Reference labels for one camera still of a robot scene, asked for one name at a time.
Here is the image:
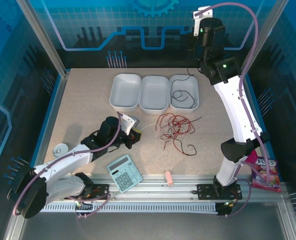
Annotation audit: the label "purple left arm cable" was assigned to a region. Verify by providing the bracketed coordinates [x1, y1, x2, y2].
[12, 112, 112, 220]

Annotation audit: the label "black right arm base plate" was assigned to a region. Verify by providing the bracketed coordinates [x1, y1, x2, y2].
[196, 183, 243, 201]

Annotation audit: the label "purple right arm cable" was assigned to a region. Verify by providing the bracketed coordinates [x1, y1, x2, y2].
[196, 2, 273, 218]

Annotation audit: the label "magenta plastic piece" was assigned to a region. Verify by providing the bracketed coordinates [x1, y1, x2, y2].
[247, 149, 259, 164]

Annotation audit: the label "teal desk calculator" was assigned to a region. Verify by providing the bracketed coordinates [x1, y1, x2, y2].
[106, 154, 144, 194]

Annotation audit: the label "white plastic tray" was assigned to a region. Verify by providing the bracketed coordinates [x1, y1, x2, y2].
[168, 74, 200, 114]
[109, 72, 142, 113]
[138, 75, 170, 116]

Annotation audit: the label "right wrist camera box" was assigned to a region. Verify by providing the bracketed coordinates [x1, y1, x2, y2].
[192, 6, 213, 37]

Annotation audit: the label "grey metal panel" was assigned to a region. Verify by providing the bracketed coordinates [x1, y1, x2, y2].
[11, 201, 296, 240]

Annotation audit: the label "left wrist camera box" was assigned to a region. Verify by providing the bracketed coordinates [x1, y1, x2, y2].
[119, 113, 141, 137]

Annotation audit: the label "blue table edge strip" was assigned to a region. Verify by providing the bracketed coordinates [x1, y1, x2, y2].
[29, 71, 69, 173]
[242, 72, 275, 161]

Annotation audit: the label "thin black gripper wire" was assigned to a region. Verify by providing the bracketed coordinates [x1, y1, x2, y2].
[105, 144, 120, 154]

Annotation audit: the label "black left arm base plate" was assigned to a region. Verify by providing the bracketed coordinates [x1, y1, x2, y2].
[62, 183, 111, 201]

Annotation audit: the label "small pink eraser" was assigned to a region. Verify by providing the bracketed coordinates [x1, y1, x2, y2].
[164, 170, 175, 187]

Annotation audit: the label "aluminium frame post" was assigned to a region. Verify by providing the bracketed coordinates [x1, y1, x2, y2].
[238, 0, 290, 79]
[14, 0, 70, 78]

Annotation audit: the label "pink purple snack packet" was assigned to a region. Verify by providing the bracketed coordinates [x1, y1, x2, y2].
[251, 156, 282, 193]

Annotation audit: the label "thin white cable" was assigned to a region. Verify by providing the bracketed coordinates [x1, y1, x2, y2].
[154, 126, 186, 141]
[140, 122, 164, 141]

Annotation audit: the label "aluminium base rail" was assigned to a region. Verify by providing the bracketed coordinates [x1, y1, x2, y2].
[44, 173, 288, 202]

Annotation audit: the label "white slotted cable duct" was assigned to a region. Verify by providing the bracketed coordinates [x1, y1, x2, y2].
[39, 201, 218, 214]

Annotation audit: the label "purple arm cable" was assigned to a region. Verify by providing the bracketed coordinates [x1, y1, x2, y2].
[196, 2, 273, 218]
[12, 112, 112, 220]

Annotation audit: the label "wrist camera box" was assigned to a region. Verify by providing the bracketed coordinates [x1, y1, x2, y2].
[119, 113, 141, 137]
[192, 6, 213, 37]

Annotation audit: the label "white lid orange can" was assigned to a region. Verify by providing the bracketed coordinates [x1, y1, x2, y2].
[53, 142, 70, 158]

